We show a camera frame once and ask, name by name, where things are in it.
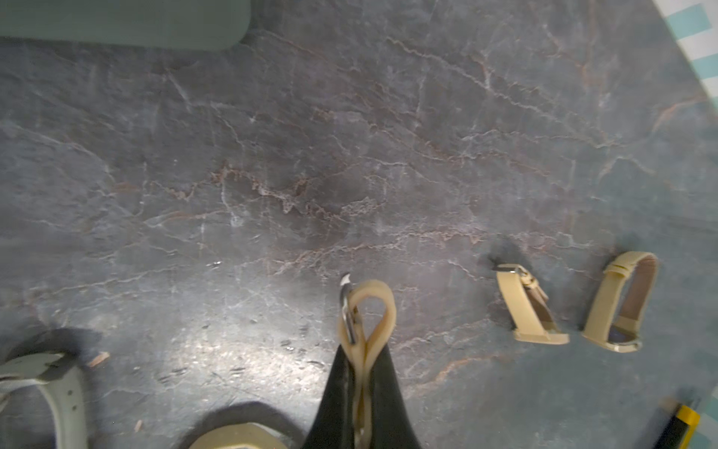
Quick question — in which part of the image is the cream square dial watch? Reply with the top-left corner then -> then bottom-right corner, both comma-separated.
583,251 -> 659,354

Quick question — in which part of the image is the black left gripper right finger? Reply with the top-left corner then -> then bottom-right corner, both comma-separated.
369,345 -> 421,449

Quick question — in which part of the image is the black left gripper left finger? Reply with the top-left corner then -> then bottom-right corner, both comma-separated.
301,346 -> 355,449

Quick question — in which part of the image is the translucent green storage box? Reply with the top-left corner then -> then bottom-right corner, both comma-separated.
1,0 -> 252,51

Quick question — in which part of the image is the cream watch front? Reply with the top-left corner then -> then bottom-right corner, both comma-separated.
1,353 -> 89,449

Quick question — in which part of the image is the yellow black utility knife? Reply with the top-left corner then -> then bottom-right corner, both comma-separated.
654,404 -> 700,449

